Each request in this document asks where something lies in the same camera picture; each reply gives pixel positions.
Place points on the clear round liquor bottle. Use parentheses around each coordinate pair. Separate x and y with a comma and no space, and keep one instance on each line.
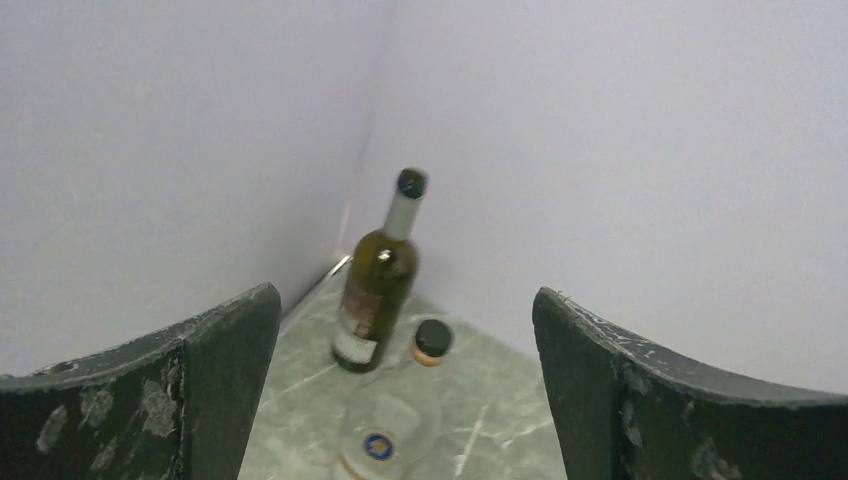
(393,418)

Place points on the olive green wine bottle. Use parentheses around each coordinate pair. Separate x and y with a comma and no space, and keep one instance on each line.
(383,269)

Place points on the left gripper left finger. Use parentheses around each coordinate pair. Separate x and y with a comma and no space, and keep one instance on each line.
(178,403)

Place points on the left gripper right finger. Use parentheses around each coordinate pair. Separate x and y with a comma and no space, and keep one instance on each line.
(625,407)

